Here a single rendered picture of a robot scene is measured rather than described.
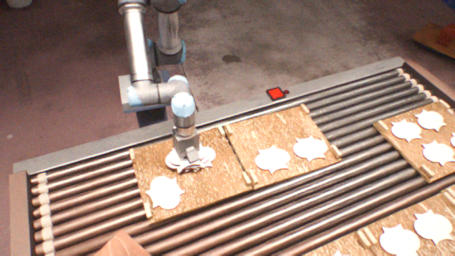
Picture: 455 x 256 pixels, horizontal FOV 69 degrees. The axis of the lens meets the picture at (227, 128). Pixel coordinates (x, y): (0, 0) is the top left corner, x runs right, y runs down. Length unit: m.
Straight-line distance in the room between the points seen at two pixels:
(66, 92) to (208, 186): 2.23
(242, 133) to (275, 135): 0.15
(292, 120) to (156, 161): 0.65
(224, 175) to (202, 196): 0.13
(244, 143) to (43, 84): 2.40
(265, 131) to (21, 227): 1.00
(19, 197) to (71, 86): 2.02
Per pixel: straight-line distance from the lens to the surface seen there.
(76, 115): 3.07
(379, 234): 1.37
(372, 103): 1.84
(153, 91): 1.20
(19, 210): 1.43
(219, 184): 1.33
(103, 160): 1.48
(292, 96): 1.74
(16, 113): 3.29
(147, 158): 1.42
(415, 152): 1.68
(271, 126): 1.54
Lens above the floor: 2.06
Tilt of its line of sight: 48 degrees down
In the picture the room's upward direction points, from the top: 4 degrees clockwise
